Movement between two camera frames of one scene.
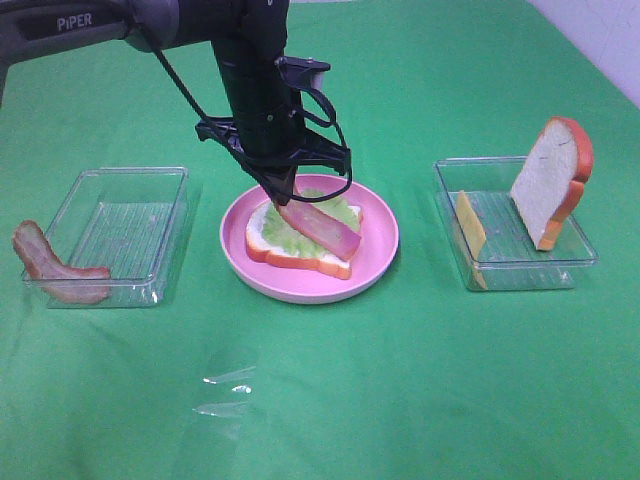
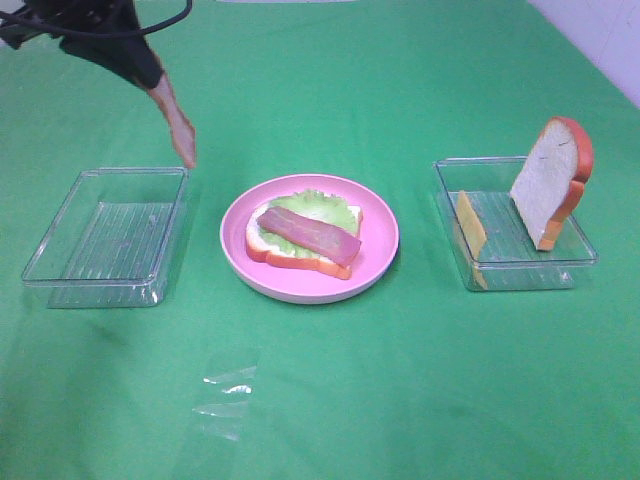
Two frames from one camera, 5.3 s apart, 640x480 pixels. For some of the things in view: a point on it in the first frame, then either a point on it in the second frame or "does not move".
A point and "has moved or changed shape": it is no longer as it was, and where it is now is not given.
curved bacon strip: (67, 284) to (182, 126)
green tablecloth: (415, 379) does not move
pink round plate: (287, 281) does not move
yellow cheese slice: (472, 233) does not move
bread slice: (259, 250) does not move
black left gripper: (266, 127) to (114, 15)
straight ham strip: (324, 231) has moved or changed shape
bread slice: (550, 182) does not move
